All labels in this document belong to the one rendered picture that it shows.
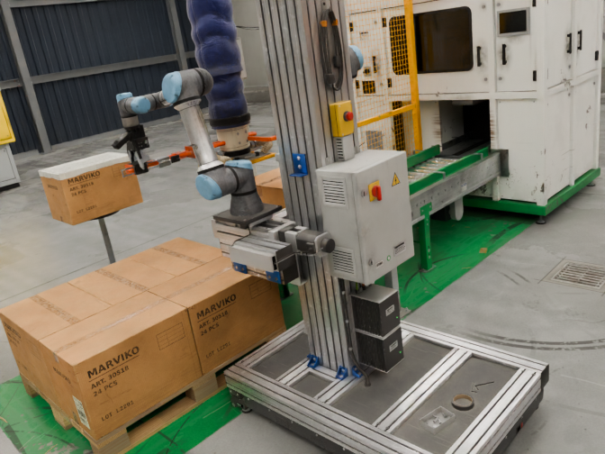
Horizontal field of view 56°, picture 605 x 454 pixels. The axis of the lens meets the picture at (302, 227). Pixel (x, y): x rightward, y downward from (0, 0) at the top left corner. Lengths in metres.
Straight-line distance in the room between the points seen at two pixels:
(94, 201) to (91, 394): 2.15
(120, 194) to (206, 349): 2.01
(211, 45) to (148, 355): 1.56
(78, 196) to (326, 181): 2.69
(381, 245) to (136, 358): 1.28
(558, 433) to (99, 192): 3.49
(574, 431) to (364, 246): 1.23
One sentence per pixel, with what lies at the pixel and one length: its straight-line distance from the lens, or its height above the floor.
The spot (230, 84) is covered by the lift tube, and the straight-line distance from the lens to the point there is 3.05.
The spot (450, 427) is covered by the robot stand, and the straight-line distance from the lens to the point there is 2.43.
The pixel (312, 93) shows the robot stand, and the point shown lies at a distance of 2.24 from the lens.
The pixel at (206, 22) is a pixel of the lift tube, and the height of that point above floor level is 1.86.
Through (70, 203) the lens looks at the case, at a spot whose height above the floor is 0.79.
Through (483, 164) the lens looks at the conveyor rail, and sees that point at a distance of 4.68.
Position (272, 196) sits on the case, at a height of 0.89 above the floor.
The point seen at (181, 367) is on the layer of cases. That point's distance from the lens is 2.98.
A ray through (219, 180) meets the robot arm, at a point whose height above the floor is 1.23.
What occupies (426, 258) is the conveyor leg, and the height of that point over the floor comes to 0.09.
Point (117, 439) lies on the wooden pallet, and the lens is 2.94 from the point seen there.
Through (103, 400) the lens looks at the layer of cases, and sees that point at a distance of 2.82.
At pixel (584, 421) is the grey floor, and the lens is 2.86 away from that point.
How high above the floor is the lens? 1.76
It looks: 19 degrees down
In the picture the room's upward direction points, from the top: 9 degrees counter-clockwise
